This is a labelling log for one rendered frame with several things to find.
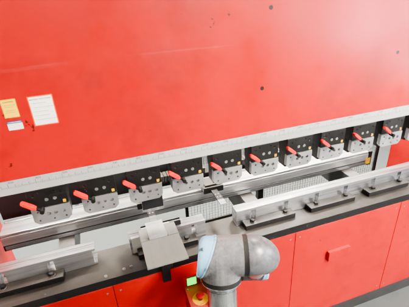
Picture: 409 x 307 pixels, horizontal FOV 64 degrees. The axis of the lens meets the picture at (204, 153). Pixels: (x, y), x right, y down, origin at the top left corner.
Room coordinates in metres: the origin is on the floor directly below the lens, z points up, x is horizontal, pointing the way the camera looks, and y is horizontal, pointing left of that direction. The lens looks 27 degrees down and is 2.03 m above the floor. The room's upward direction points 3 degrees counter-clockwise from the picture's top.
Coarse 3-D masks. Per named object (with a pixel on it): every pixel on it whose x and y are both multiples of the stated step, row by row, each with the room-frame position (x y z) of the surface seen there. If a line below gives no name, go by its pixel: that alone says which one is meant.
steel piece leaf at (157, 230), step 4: (152, 224) 1.31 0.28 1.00; (156, 224) 1.31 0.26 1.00; (160, 224) 1.31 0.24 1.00; (148, 228) 1.28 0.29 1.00; (152, 228) 1.28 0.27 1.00; (156, 228) 1.28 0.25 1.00; (160, 228) 1.28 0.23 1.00; (164, 228) 1.27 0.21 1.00; (148, 232) 1.25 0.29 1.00; (152, 232) 1.25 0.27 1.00; (156, 232) 1.25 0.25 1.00; (160, 232) 1.25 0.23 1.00; (164, 232) 1.22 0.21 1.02; (152, 236) 1.20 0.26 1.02; (156, 236) 1.21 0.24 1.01; (160, 236) 1.22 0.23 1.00
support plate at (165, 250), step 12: (168, 228) 1.28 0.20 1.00; (144, 240) 1.20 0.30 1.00; (156, 240) 1.20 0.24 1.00; (168, 240) 1.19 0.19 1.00; (180, 240) 1.19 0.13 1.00; (144, 252) 1.12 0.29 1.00; (156, 252) 1.12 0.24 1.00; (168, 252) 1.11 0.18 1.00; (180, 252) 1.11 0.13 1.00; (156, 264) 1.04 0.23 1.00
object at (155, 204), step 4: (148, 200) 1.30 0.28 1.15; (152, 200) 1.31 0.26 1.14; (156, 200) 1.32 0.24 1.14; (160, 200) 1.32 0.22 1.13; (144, 204) 1.30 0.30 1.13; (148, 204) 1.30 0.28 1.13; (152, 204) 1.31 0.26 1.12; (156, 204) 1.31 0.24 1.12; (160, 204) 1.32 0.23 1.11; (144, 208) 1.30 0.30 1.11; (148, 208) 1.30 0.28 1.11; (152, 208) 1.32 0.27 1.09; (156, 208) 1.32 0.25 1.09; (160, 208) 1.33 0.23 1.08; (144, 212) 1.30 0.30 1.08
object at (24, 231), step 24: (288, 168) 1.82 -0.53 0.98; (312, 168) 1.85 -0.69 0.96; (336, 168) 1.91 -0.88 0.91; (168, 192) 1.62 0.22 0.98; (192, 192) 1.61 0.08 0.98; (240, 192) 1.70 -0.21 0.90; (72, 216) 1.44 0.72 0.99; (96, 216) 1.45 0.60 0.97; (120, 216) 1.48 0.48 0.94; (144, 216) 1.52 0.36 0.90; (24, 240) 1.34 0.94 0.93; (48, 240) 1.37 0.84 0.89
